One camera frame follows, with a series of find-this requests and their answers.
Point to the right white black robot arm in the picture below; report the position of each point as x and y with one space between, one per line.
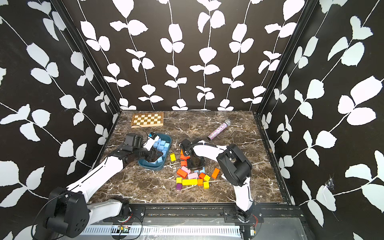
233 163

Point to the long yellow block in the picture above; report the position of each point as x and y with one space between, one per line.
190 182

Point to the black front rail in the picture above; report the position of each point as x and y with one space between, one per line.
226 211

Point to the purple cube block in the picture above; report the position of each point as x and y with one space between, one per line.
179 187

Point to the dark teal plastic tray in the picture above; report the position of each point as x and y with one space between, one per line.
149 162

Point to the orange red block lower left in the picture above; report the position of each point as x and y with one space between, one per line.
181 173

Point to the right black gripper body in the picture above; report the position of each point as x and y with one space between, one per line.
195 164

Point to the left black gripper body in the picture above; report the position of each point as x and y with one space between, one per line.
142 153

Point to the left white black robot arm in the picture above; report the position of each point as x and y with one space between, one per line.
68 211

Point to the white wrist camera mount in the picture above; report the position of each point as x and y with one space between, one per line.
151 140

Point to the orange block right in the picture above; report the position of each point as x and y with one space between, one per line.
215 173

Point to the small yellow block left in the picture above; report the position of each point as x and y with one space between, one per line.
172 157

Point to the purple glitter microphone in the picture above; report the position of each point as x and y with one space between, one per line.
218 130

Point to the wooden chess board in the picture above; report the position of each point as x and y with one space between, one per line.
148 120

